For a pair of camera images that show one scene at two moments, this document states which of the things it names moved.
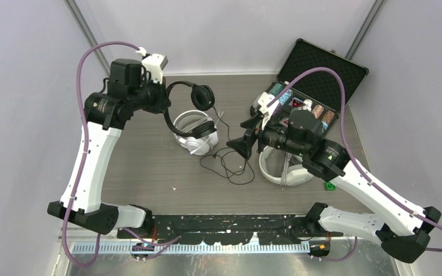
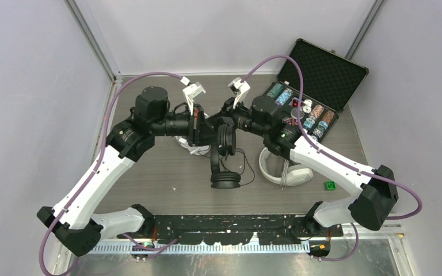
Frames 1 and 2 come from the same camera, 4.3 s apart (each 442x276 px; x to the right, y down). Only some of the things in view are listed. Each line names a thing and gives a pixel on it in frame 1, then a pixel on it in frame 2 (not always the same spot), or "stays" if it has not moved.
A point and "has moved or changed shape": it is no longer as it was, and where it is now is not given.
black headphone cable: (222, 149) → (244, 158)
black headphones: (202, 98) has moved or changed shape
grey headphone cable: (283, 182) stays
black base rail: (224, 229) stays
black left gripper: (163, 101) → (199, 131)
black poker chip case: (319, 92) stays
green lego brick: (328, 186) stays
